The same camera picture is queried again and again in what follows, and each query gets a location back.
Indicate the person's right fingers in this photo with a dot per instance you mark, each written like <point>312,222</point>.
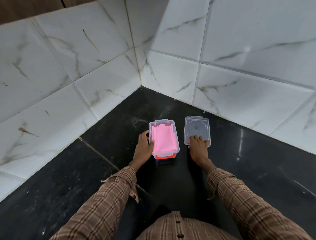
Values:
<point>198,140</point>

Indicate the person's left forearm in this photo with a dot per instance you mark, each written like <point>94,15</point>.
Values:
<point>103,205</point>

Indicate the person's left hand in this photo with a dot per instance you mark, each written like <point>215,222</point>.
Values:
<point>143,150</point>

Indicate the clear plastic container lid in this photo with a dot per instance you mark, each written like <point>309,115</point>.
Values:
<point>196,128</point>

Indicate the brown plaid shirt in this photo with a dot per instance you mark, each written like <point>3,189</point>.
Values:
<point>182,228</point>

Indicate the clear plastic container orange latch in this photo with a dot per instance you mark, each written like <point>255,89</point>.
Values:
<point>175,138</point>

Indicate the person's right hand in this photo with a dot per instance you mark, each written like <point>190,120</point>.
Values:
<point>199,153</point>

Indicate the pink folded cloth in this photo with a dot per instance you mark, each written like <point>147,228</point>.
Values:
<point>164,139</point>

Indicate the person's right forearm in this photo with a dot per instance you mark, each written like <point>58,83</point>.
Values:
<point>246,205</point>

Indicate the person's left thumb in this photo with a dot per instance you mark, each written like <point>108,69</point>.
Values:
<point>152,144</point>

